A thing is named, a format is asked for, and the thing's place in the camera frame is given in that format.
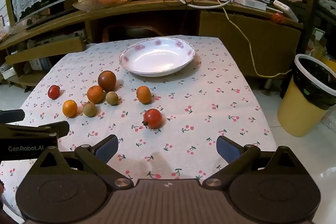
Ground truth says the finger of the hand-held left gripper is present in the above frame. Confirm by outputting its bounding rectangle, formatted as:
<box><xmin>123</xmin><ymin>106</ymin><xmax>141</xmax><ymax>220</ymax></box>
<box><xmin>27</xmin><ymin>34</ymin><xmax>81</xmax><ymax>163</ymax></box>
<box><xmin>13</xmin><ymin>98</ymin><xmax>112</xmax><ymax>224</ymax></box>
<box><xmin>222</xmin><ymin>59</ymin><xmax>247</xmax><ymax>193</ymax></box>
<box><xmin>0</xmin><ymin>121</ymin><xmax>70</xmax><ymax>138</ymax></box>
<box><xmin>0</xmin><ymin>109</ymin><xmax>26</xmax><ymax>123</ymax></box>

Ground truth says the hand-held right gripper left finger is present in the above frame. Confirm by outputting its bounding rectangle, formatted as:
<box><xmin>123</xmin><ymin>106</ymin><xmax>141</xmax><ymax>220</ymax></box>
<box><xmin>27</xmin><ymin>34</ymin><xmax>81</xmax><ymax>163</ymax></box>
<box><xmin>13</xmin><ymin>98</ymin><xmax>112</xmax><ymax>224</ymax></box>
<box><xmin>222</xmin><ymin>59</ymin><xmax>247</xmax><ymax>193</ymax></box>
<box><xmin>33</xmin><ymin>134</ymin><xmax>134</xmax><ymax>188</ymax></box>

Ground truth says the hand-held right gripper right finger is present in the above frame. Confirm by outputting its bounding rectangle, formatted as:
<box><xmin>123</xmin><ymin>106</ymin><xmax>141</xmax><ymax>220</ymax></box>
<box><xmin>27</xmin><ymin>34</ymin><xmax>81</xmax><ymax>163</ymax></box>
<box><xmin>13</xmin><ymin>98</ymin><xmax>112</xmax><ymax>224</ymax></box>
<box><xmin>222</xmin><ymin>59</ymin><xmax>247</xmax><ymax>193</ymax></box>
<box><xmin>202</xmin><ymin>135</ymin><xmax>305</xmax><ymax>188</ymax></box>

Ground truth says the yellowish orange tangerine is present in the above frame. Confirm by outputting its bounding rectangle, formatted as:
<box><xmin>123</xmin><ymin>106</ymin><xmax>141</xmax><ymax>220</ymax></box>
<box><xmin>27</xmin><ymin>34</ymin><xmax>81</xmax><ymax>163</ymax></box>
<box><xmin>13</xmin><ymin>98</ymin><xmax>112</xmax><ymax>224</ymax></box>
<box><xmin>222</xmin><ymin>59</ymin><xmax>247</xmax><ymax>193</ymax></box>
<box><xmin>62</xmin><ymin>100</ymin><xmax>78</xmax><ymax>118</ymax></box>

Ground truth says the small red cherry tomato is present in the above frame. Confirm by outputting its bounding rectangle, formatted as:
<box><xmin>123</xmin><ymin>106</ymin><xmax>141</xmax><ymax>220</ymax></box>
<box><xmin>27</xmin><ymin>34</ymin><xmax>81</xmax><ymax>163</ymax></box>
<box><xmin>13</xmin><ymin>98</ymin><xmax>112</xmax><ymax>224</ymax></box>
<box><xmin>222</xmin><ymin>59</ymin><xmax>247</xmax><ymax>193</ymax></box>
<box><xmin>48</xmin><ymin>85</ymin><xmax>61</xmax><ymax>100</ymax></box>

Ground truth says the small brown round fruit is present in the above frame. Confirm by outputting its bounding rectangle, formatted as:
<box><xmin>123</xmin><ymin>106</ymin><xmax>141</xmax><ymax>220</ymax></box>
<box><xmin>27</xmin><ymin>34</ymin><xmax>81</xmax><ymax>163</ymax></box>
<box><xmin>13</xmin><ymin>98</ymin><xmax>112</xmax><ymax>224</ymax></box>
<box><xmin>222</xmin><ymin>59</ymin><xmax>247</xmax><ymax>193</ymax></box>
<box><xmin>105</xmin><ymin>91</ymin><xmax>119</xmax><ymax>106</ymax></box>
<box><xmin>83</xmin><ymin>101</ymin><xmax>97</xmax><ymax>117</ymax></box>

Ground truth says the red tomato with stem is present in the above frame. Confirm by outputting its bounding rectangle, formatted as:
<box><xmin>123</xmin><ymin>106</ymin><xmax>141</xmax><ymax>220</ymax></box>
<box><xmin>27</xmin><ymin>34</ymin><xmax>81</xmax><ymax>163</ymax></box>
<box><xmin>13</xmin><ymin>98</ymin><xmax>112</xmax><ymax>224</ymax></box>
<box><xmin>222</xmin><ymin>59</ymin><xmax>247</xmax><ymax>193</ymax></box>
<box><xmin>142</xmin><ymin>109</ymin><xmax>163</xmax><ymax>129</ymax></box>

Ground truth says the small orange tangerine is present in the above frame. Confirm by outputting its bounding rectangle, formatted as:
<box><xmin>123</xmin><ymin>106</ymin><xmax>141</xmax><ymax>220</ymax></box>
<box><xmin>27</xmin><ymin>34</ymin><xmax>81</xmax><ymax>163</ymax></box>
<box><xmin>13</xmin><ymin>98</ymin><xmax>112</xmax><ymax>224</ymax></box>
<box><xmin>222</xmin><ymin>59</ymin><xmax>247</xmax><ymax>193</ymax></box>
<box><xmin>87</xmin><ymin>85</ymin><xmax>105</xmax><ymax>104</ymax></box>
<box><xmin>136</xmin><ymin>86</ymin><xmax>152</xmax><ymax>104</ymax></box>

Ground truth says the large dark red tomato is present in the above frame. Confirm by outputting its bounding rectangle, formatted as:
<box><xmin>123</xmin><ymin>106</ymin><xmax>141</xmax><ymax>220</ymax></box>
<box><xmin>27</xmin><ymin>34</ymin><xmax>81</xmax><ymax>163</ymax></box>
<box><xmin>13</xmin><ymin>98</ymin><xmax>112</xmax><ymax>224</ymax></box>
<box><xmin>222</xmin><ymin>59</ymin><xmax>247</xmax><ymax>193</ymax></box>
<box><xmin>98</xmin><ymin>70</ymin><xmax>117</xmax><ymax>92</ymax></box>

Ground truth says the white floral plate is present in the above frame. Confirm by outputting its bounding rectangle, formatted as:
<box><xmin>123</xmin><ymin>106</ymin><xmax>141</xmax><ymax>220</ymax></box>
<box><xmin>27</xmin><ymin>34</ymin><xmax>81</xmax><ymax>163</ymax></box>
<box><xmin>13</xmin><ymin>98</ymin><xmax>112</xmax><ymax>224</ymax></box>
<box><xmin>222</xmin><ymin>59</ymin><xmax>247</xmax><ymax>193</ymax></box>
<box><xmin>119</xmin><ymin>37</ymin><xmax>196</xmax><ymax>77</ymax></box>

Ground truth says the cherry print tablecloth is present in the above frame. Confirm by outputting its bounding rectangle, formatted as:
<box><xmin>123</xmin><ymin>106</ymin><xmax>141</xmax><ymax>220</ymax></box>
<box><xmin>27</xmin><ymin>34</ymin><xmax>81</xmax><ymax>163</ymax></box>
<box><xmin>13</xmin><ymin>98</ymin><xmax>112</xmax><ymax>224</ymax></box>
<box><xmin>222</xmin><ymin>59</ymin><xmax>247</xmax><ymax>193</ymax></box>
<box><xmin>0</xmin><ymin>36</ymin><xmax>277</xmax><ymax>214</ymax></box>

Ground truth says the yellow trash bin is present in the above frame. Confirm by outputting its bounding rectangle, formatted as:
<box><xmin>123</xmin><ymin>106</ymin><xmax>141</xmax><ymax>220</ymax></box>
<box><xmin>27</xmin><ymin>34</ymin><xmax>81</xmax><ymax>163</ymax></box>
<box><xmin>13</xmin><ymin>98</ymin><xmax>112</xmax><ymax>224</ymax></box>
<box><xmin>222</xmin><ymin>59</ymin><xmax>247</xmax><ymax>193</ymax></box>
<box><xmin>277</xmin><ymin>54</ymin><xmax>336</xmax><ymax>138</ymax></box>

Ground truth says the black trash bag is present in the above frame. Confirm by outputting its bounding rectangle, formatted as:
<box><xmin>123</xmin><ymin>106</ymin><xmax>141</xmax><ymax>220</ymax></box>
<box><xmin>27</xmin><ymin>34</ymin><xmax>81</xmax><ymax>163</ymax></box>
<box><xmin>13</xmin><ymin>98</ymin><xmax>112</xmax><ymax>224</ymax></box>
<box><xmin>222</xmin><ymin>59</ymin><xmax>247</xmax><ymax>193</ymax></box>
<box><xmin>293</xmin><ymin>57</ymin><xmax>336</xmax><ymax>110</ymax></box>

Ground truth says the wooden television cabinet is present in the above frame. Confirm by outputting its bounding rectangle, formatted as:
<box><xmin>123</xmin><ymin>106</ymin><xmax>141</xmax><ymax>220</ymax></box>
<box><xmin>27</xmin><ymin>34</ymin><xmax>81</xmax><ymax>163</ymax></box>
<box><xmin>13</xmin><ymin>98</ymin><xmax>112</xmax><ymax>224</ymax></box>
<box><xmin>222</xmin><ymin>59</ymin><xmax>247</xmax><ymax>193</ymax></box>
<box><xmin>0</xmin><ymin>0</ymin><xmax>303</xmax><ymax>88</ymax></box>

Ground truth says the glass fruit bowl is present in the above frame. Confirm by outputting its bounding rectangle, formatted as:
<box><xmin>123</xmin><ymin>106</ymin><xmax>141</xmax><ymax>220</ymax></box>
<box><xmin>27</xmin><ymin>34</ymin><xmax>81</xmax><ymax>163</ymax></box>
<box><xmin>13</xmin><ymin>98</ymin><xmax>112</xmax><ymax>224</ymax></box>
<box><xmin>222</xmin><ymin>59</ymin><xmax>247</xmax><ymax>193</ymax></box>
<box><xmin>72</xmin><ymin>0</ymin><xmax>137</xmax><ymax>11</ymax></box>

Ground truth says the white power strip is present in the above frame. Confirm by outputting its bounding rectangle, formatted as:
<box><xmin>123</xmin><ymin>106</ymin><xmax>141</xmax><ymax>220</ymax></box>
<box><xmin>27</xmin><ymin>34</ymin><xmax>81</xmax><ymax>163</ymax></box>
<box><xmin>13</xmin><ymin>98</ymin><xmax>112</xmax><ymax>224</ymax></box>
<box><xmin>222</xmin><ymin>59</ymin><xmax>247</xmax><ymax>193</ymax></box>
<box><xmin>234</xmin><ymin>0</ymin><xmax>267</xmax><ymax>10</ymax></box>

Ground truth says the white flat device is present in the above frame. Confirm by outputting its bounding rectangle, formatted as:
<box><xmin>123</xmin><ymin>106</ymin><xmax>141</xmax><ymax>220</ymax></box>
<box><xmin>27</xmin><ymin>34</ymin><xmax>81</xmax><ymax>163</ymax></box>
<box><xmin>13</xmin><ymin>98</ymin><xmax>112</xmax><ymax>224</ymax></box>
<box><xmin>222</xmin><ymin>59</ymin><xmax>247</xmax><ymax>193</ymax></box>
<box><xmin>273</xmin><ymin>0</ymin><xmax>300</xmax><ymax>22</ymax></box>

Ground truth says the yellow cable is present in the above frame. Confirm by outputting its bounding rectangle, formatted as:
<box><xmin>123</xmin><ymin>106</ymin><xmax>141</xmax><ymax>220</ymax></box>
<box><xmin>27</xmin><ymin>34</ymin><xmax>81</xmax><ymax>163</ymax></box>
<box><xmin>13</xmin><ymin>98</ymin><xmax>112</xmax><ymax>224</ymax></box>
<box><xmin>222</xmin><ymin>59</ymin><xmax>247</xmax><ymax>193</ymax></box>
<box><xmin>155</xmin><ymin>0</ymin><xmax>292</xmax><ymax>78</ymax></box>

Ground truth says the thick white cable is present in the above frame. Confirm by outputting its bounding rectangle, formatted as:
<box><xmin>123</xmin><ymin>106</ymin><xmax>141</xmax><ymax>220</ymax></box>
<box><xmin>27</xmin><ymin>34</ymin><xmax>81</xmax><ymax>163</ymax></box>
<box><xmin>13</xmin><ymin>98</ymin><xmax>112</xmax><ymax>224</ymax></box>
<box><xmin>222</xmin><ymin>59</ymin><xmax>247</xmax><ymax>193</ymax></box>
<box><xmin>173</xmin><ymin>0</ymin><xmax>234</xmax><ymax>9</ymax></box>

